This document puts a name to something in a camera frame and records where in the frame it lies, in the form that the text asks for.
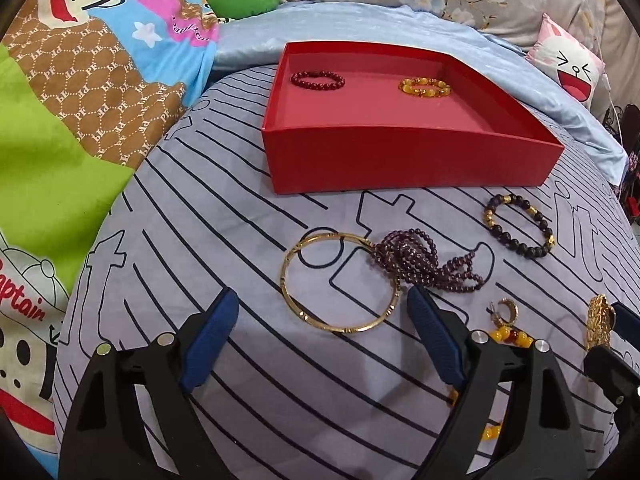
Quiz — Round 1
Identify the purple bead necklace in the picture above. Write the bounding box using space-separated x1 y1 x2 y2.
372 227 488 292

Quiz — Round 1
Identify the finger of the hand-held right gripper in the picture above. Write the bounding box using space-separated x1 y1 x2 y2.
611 302 640 361
584 346 640 433

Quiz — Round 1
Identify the yellow cat-eye bead bracelet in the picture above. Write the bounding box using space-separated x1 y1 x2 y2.
398 77 452 99

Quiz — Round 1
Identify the dark red bead bracelet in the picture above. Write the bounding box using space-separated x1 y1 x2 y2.
291 70 346 92

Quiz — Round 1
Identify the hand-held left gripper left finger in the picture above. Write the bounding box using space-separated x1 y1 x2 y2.
59 287 241 480

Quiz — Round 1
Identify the thin gold bangle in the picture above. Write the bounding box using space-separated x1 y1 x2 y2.
280 232 401 335

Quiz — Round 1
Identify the light blue quilt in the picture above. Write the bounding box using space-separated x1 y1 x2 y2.
212 2 628 186

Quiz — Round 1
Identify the black metal wire rack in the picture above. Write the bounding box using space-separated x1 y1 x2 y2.
602 102 640 201

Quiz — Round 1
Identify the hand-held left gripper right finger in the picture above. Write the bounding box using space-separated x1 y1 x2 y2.
406 285 588 480

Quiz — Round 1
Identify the red cardboard box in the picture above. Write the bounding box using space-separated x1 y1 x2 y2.
261 41 566 196

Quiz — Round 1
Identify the colourful cartoon monkey blanket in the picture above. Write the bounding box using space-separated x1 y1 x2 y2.
0 0 223 480

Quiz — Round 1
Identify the pink cartoon face cushion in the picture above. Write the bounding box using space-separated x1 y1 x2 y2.
525 12 607 107

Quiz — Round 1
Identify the wide gold woven bracelet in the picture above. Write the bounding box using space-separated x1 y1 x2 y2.
584 295 617 353

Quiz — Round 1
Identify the gold hoop earring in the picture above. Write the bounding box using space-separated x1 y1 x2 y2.
489 297 521 328

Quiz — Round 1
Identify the yellow round bead bracelet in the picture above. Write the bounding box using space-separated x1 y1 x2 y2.
447 327 535 443

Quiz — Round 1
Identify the black and gold bead bracelet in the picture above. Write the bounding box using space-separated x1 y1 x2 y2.
482 193 556 261

